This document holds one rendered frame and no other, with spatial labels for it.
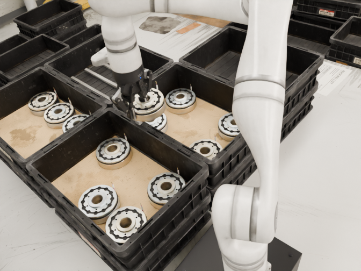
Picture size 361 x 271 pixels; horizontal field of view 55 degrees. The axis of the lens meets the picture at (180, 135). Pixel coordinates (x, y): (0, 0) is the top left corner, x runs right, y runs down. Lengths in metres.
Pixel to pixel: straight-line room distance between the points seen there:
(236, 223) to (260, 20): 0.36
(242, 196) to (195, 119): 0.58
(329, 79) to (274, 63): 0.92
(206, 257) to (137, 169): 0.31
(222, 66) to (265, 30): 0.72
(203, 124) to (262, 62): 0.52
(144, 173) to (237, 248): 0.43
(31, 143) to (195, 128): 0.53
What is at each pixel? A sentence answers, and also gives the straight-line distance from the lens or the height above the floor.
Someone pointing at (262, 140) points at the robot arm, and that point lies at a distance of 0.60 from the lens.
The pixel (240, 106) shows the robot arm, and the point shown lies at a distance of 0.62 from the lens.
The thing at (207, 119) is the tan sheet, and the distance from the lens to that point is 1.14.
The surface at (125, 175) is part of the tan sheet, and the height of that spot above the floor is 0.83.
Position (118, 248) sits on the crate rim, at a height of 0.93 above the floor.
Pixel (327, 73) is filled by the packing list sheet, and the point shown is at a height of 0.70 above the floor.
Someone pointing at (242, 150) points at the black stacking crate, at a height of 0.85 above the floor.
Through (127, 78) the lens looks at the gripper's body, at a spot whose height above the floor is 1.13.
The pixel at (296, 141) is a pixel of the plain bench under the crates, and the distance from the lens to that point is 1.26.
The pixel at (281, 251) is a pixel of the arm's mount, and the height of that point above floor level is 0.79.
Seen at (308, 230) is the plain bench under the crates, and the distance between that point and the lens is 1.05.
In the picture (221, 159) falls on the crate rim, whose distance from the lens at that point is 0.89.
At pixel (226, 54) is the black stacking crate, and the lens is 1.44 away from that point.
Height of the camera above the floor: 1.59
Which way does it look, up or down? 44 degrees down
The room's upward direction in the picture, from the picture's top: 8 degrees counter-clockwise
